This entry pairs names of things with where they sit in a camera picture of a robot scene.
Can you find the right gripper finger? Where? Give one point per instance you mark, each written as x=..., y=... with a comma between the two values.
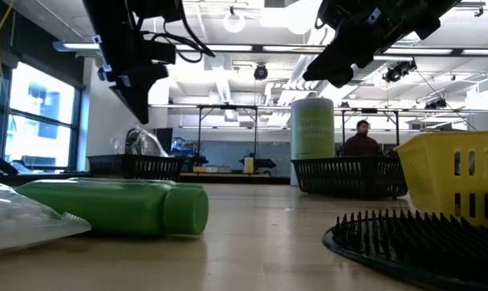
x=329, y=77
x=349, y=54

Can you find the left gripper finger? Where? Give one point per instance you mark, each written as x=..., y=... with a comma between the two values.
x=127, y=95
x=147, y=85

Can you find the bagged black round pad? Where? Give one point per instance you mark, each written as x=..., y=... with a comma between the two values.
x=143, y=143

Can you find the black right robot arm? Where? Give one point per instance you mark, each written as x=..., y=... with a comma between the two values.
x=450, y=4

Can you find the black background robot arm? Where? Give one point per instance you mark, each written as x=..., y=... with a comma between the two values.
x=264, y=163
x=197, y=159

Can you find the green travel bottle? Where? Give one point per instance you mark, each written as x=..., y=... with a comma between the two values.
x=139, y=182
x=106, y=210

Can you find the green disinfecting wipes canister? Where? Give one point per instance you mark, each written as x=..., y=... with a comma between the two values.
x=312, y=129

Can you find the black background monitor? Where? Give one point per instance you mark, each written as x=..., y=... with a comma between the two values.
x=166, y=141

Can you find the black plastic basket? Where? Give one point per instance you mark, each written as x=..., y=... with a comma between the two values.
x=135, y=165
x=349, y=174

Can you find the long ceiling light bar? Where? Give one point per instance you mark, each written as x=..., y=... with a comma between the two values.
x=258, y=48

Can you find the person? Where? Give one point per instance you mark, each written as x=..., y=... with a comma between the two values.
x=363, y=145

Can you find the large window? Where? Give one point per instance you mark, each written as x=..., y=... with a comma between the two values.
x=42, y=113

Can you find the round ceiling lamp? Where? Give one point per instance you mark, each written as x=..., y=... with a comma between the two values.
x=234, y=30

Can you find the yellow cup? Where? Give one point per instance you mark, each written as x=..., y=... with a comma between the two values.
x=249, y=163

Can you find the yellow plastic basket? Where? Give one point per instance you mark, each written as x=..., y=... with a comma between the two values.
x=438, y=147

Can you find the cotton swab bag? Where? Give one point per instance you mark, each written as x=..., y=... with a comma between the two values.
x=22, y=222

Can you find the black oval bristle brush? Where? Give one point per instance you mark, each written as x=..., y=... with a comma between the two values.
x=421, y=250

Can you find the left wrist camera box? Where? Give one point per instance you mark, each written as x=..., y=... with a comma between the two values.
x=159, y=51

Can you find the black ceiling camera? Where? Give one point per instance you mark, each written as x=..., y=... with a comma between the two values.
x=436, y=104
x=261, y=72
x=397, y=72

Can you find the black background rig frame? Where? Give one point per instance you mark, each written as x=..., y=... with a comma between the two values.
x=369, y=110
x=228, y=106

